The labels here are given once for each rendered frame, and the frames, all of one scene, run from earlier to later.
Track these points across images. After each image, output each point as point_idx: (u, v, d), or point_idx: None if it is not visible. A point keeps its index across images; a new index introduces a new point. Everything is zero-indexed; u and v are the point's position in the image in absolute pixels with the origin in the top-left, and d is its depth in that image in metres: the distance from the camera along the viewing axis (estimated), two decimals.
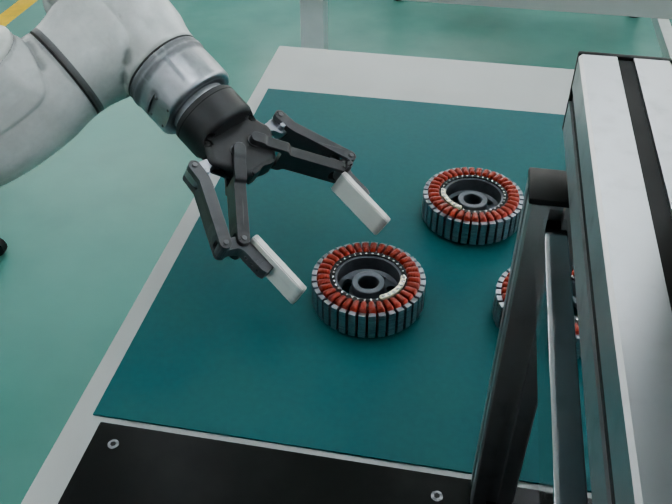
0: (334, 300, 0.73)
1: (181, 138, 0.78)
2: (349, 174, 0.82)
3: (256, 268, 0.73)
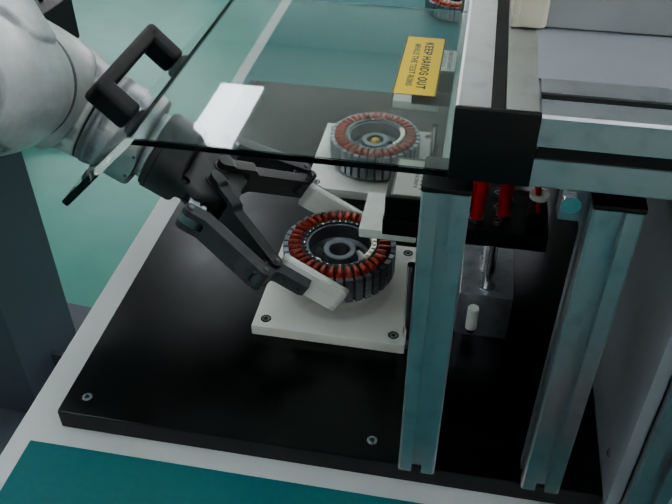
0: (327, 273, 0.73)
1: (148, 183, 0.72)
2: (313, 184, 0.81)
3: (296, 286, 0.71)
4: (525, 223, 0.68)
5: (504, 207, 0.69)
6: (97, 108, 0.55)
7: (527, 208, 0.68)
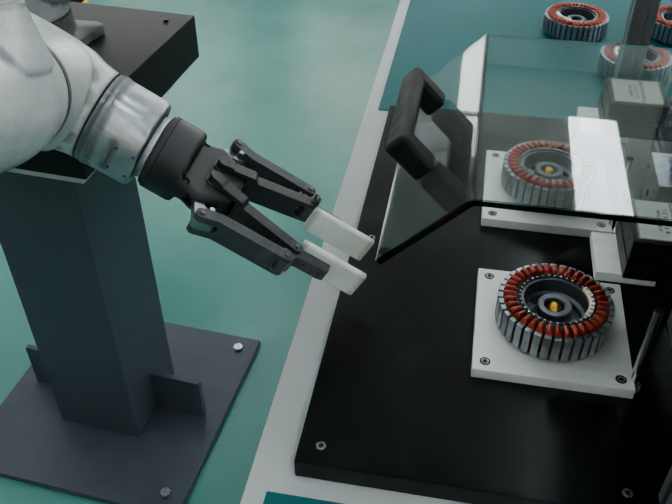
0: (555, 333, 0.72)
1: (148, 184, 0.72)
2: (317, 208, 0.79)
3: (316, 271, 0.74)
4: None
5: None
6: (397, 160, 0.53)
7: None
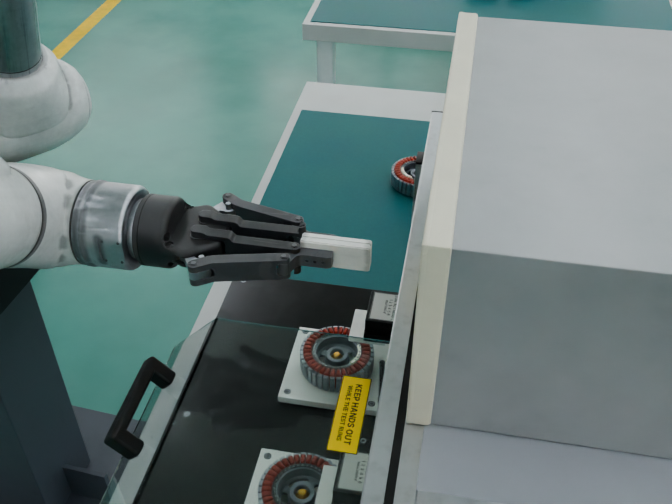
0: None
1: (144, 260, 0.78)
2: (308, 234, 0.79)
3: (321, 261, 0.76)
4: None
5: None
6: (113, 449, 0.75)
7: None
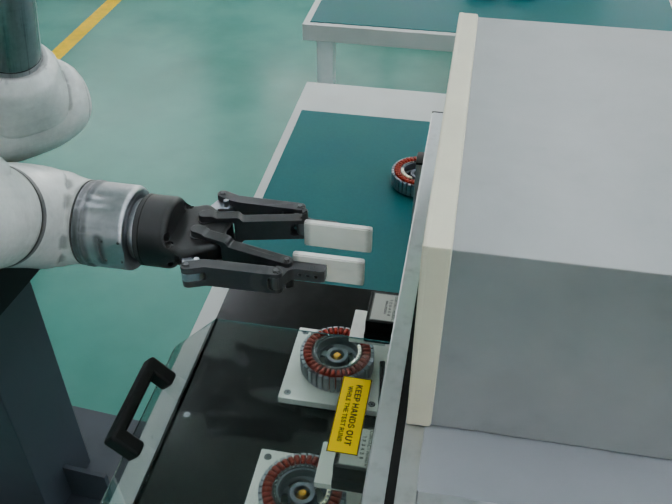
0: None
1: (144, 260, 0.78)
2: (310, 220, 0.80)
3: (314, 275, 0.75)
4: None
5: None
6: (113, 450, 0.75)
7: None
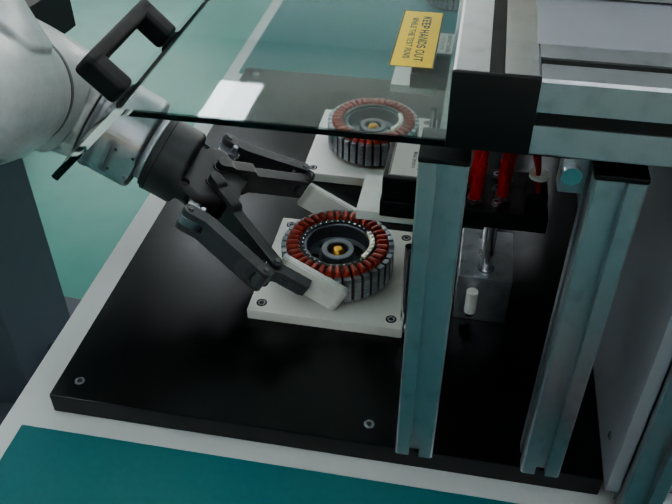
0: (325, 273, 0.73)
1: (148, 185, 0.72)
2: (312, 184, 0.82)
3: (297, 286, 0.71)
4: (525, 203, 0.67)
5: (503, 188, 0.67)
6: (88, 81, 0.54)
7: (527, 188, 0.67)
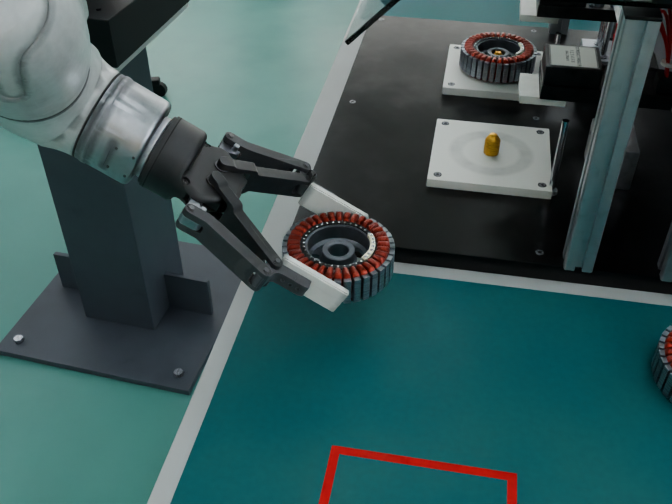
0: (325, 274, 0.73)
1: (148, 184, 0.72)
2: (313, 184, 0.81)
3: (296, 287, 0.71)
4: (656, 86, 0.87)
5: None
6: None
7: (657, 75, 0.87)
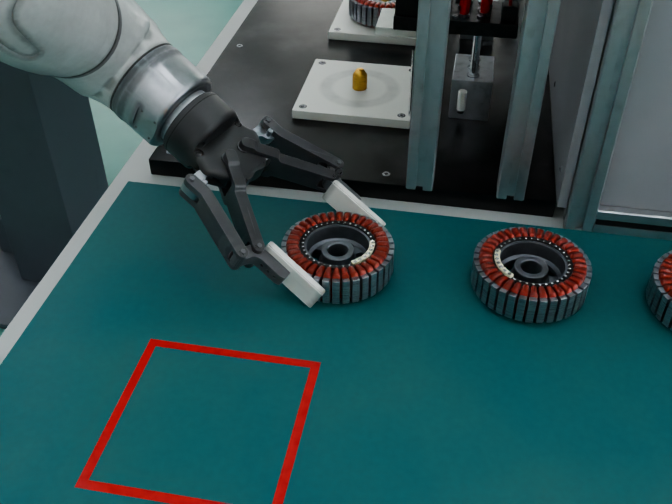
0: (307, 269, 0.73)
1: (169, 149, 0.77)
2: (339, 182, 0.82)
3: (273, 275, 0.73)
4: (501, 15, 0.90)
5: (485, 5, 0.91)
6: None
7: (502, 4, 0.90)
